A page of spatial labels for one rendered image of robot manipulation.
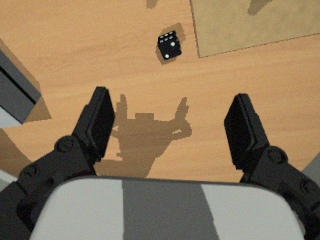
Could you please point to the tan square mat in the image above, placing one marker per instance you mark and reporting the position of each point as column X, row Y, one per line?
column 227, row 25

